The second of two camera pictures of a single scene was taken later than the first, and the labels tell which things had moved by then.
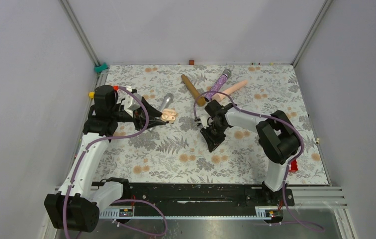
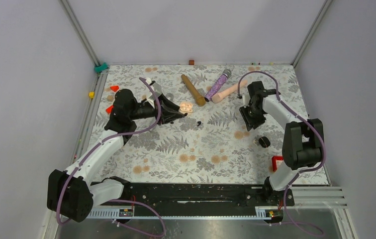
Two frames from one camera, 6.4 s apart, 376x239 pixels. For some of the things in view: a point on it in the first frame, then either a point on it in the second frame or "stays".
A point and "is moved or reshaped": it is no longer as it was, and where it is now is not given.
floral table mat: (173, 153) stays
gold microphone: (201, 100) stays
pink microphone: (220, 97) stays
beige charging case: (168, 115) is moved or reshaped
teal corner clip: (99, 68) stays
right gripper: (213, 142) → (249, 122)
